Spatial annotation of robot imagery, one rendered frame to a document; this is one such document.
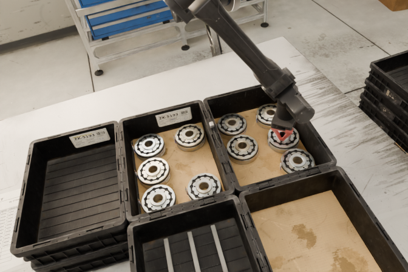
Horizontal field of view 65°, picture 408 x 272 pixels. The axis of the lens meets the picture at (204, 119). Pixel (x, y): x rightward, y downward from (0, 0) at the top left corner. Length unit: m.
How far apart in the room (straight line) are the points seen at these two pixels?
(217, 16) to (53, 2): 3.11
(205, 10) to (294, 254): 0.64
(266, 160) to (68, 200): 0.65
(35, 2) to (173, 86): 2.39
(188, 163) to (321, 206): 0.43
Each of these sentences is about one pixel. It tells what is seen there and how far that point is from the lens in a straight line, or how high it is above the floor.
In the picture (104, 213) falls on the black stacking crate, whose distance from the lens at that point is 1.06.
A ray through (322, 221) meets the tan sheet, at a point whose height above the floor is 0.83.
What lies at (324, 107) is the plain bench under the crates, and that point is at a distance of 1.46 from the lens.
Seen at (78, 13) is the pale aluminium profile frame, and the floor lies 0.59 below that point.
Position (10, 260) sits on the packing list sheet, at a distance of 1.29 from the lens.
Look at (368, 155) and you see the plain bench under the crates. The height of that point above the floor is 0.70.
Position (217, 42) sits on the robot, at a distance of 1.88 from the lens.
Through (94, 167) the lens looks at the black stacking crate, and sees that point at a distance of 1.18.
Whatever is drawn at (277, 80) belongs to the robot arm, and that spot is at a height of 1.13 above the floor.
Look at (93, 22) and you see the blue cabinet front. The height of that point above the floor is 0.47.
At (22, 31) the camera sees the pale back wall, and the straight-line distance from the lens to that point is 3.88.
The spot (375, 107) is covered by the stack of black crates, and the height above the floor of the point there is 0.38.
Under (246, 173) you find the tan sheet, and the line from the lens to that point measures 1.05.
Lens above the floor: 1.69
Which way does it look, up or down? 45 degrees down
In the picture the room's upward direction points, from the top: 9 degrees counter-clockwise
